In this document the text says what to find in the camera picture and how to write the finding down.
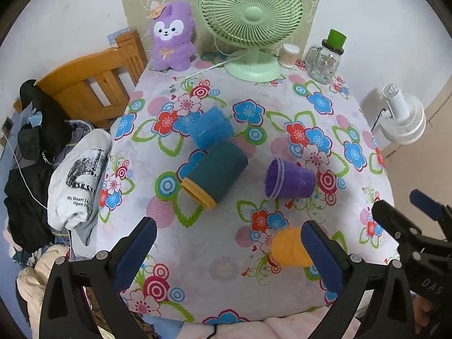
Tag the glass mug with green lid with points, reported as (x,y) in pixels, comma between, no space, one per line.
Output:
(325,63)

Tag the cotton swab container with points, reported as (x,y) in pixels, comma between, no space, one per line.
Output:
(289,56)

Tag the cream padded cloth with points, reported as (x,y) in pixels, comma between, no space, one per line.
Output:
(35,275)

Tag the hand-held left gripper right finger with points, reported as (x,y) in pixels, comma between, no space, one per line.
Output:
(323,257)

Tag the purple plastic cup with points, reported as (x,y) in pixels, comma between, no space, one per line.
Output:
(293,183)

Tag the floral tablecloth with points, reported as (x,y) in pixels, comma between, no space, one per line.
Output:
(226,226)

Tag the white printed t-shirt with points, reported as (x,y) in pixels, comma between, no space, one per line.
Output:
(81,183)

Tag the black jacket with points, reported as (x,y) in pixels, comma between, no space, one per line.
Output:
(28,197)

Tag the light wooden cabinet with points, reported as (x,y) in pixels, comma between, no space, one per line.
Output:
(423,169)

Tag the white circulator fan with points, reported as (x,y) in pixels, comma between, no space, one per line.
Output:
(406,120)

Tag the person's right hand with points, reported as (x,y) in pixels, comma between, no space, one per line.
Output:
(420,314)

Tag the purple plush toy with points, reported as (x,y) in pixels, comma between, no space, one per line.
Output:
(173,42)

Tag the orange plastic cup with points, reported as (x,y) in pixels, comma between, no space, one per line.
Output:
(287,249)

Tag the dark teal cup yellow rim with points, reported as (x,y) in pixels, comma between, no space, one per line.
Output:
(219,169)

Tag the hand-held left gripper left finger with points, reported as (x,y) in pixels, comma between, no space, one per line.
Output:
(136,254)

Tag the wooden chair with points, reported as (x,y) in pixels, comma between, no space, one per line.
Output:
(70,84)

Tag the pink blanket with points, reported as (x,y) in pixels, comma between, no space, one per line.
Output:
(282,328)

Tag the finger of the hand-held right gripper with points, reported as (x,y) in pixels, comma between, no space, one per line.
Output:
(427,204)
(392,217)

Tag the green desk fan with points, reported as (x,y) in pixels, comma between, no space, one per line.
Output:
(252,14)

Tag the blue plastic cup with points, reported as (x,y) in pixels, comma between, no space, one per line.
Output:
(212,127)

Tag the wall socket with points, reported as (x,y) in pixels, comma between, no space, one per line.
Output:
(7,125)

